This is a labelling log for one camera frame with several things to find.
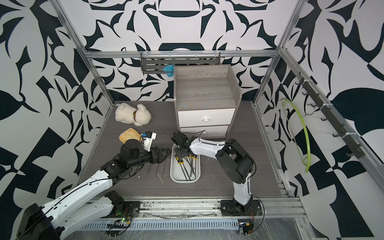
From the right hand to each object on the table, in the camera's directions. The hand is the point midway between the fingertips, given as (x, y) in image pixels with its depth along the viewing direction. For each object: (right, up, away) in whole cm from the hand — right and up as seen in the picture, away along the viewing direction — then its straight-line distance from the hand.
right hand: (181, 149), depth 93 cm
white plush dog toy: (-28, +20, +9) cm, 36 cm away
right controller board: (+33, -32, -21) cm, 51 cm away
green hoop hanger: (+56, +4, -29) cm, 63 cm away
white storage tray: (+3, -10, -6) cm, 12 cm away
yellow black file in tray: (0, -7, -4) cm, 8 cm away
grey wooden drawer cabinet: (+15, +30, -11) cm, 35 cm away
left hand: (-6, +4, -17) cm, 19 cm away
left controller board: (-28, -31, -21) cm, 46 cm away
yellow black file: (-10, -10, -6) cm, 15 cm away
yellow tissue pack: (-33, +9, +4) cm, 34 cm away
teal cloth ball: (-7, +48, -2) cm, 49 cm away
